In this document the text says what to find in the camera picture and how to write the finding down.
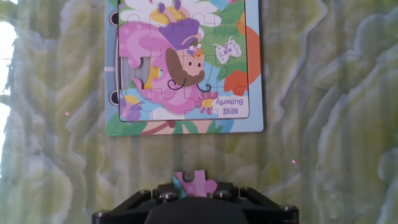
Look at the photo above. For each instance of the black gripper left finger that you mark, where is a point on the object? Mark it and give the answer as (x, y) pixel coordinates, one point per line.
(130, 213)

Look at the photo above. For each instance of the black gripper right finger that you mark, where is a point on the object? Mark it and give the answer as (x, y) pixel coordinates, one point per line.
(267, 214)

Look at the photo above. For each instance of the green marble pattern mat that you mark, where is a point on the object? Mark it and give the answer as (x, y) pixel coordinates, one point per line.
(326, 109)

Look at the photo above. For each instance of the pink puzzle piece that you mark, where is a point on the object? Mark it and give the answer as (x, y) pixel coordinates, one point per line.
(196, 185)

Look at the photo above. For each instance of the butterfly girl puzzle board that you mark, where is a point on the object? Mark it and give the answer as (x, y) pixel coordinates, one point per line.
(186, 62)

